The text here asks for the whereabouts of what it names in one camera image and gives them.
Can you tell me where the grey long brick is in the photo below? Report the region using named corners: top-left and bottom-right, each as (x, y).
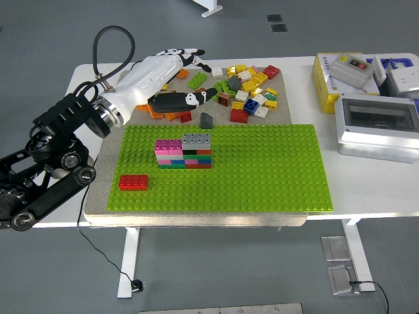
top-left (181, 132), bottom-right (212, 151)

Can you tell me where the grey push-button switch box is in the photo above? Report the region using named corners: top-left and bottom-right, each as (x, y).
top-left (329, 53), bottom-right (376, 90)

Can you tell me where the white enclosure with clear cover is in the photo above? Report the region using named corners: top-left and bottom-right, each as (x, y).
top-left (334, 94), bottom-right (419, 164)

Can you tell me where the small white plastic part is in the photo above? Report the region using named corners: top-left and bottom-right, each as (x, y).
top-left (373, 54), bottom-right (388, 86)

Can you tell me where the red long brick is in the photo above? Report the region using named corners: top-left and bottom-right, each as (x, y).
top-left (118, 174), bottom-right (149, 191)

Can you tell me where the black cable with connector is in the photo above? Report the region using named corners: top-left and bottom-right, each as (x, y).
top-left (348, 279), bottom-right (390, 314)

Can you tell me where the green studded baseplate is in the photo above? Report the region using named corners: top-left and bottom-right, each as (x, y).
top-left (107, 124), bottom-right (334, 213)

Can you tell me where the black plug with cord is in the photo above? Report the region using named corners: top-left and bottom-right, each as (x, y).
top-left (77, 155), bottom-right (147, 294)

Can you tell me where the long metal floor plate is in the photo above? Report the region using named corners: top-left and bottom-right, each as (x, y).
top-left (137, 302), bottom-right (304, 314)

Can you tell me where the white furniture foot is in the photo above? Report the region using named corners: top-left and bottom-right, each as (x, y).
top-left (192, 0), bottom-right (224, 18)

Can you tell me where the white wall socket panel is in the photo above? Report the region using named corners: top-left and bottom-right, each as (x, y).
top-left (381, 67), bottom-right (419, 99)

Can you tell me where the yellow cardboard box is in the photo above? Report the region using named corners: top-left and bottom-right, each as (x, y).
top-left (311, 52), bottom-right (380, 114)

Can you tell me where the blue square brick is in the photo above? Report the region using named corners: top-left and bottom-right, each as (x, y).
top-left (243, 98), bottom-right (261, 116)

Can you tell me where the white table leg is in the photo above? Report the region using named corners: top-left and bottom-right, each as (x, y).
top-left (117, 227), bottom-right (141, 299)
top-left (340, 218), bottom-right (376, 293)

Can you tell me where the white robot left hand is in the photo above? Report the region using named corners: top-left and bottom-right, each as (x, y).
top-left (98, 48), bottom-right (219, 126)

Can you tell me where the blue plastic bin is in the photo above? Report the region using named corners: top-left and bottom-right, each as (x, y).
top-left (365, 57), bottom-right (415, 71)

